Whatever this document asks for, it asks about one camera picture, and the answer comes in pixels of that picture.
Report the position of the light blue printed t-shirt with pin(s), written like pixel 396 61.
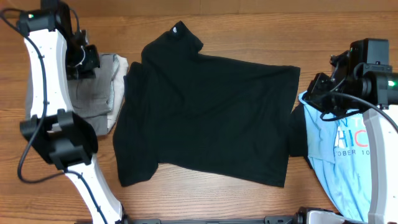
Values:
pixel 339 153

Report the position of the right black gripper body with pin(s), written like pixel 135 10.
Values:
pixel 316 96

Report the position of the grey folded trousers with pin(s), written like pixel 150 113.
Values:
pixel 92 99

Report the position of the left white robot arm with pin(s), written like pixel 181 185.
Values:
pixel 57 55

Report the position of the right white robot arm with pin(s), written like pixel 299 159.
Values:
pixel 364 82

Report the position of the black t-shirt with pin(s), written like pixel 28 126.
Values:
pixel 205 113

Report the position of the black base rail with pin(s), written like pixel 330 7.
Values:
pixel 265 220

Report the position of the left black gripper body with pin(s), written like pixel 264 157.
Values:
pixel 90 62

